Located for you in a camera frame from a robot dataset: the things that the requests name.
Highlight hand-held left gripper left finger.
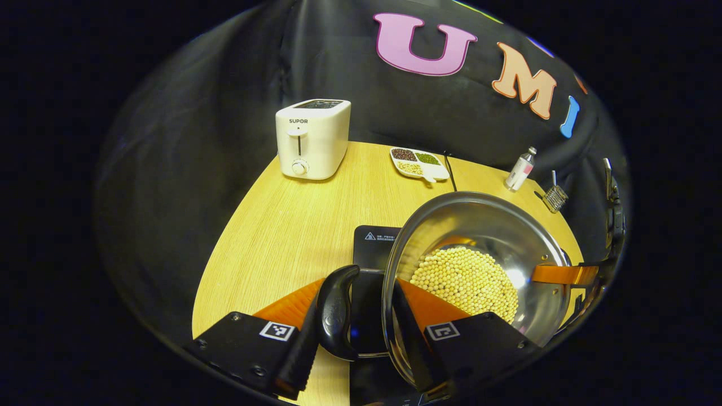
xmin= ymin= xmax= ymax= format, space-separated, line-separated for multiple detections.
xmin=183 ymin=277 xmax=324 ymax=401

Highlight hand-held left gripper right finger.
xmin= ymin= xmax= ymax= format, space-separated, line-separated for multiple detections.
xmin=389 ymin=277 xmax=542 ymax=396

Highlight stainless steel pot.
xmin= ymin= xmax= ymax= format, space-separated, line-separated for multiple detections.
xmin=316 ymin=192 xmax=573 ymax=390

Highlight pile of yellow beans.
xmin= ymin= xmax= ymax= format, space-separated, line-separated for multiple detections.
xmin=410 ymin=246 xmax=520 ymax=324

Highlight black induction cooktop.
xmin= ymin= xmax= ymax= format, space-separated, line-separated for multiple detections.
xmin=349 ymin=225 xmax=452 ymax=406

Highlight clear bottle with pink label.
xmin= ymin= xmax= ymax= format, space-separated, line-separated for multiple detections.
xmin=504 ymin=147 xmax=538 ymax=192

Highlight white divided bean tray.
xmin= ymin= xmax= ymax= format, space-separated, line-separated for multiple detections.
xmin=389 ymin=147 xmax=451 ymax=183

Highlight white toaster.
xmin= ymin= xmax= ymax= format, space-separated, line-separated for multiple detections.
xmin=275 ymin=99 xmax=351 ymax=181

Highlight small wire basket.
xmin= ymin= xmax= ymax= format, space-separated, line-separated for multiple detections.
xmin=543 ymin=185 xmax=569 ymax=213

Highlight black power cable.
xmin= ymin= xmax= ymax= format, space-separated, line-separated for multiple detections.
xmin=443 ymin=151 xmax=459 ymax=192

